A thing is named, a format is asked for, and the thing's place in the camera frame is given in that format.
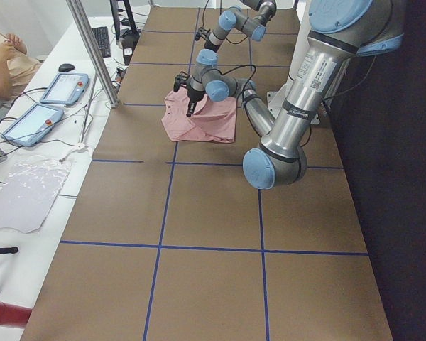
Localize clear plastic bag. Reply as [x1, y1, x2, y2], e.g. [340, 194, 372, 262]
[0, 155, 72, 234]

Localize blue teach pendant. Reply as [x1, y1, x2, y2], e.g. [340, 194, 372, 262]
[1, 104, 64, 147]
[40, 72, 89, 105]

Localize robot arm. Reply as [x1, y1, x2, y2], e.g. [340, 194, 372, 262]
[173, 1, 407, 189]
[195, 1, 277, 52]

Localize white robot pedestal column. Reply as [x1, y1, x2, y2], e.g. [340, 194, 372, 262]
[267, 21, 311, 119]

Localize seated person beige shirt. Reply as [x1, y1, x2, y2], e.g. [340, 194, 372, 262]
[0, 33, 42, 102]

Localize far blue teach pendant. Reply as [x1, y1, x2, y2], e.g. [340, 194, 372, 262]
[40, 72, 89, 105]

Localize black box device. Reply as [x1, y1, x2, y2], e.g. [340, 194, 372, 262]
[118, 29, 140, 65]

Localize white plastic hook tool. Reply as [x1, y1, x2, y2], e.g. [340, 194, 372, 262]
[59, 142, 93, 163]

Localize aluminium frame post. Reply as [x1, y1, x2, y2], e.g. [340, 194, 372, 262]
[66, 0, 119, 108]

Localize pink Snoopy t-shirt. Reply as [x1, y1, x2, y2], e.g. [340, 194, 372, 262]
[161, 90, 237, 144]

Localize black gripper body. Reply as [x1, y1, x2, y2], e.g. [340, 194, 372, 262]
[187, 85, 204, 102]
[204, 39, 221, 52]

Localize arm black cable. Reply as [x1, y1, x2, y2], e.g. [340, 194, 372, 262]
[218, 64, 258, 107]

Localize black computer mouse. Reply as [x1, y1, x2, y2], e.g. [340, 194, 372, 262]
[58, 63, 75, 72]

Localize black keyboard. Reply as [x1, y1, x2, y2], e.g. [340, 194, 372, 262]
[92, 26, 111, 58]

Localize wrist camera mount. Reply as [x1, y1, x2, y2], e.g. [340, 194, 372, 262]
[195, 26, 210, 41]
[173, 71, 191, 92]

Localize red cylinder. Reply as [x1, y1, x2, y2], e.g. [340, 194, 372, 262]
[0, 301, 32, 328]

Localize near blue teach pendant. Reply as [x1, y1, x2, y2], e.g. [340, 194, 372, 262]
[1, 104, 64, 147]

